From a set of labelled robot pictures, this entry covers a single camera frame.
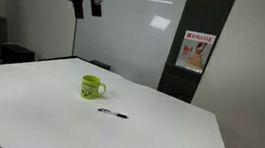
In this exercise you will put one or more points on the small flat black box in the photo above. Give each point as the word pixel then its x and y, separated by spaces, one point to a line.
pixel 100 64

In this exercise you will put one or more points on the yellow-green printed mug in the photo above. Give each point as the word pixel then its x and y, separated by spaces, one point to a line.
pixel 89 87

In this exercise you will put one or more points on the large black box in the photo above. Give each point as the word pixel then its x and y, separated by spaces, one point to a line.
pixel 17 54

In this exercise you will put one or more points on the red and white brochure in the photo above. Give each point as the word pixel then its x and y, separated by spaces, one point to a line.
pixel 194 52

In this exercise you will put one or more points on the dark brochure stand pillar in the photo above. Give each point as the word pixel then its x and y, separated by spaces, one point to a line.
pixel 185 85

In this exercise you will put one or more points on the glossy white wall panel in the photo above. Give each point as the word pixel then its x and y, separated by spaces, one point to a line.
pixel 129 40

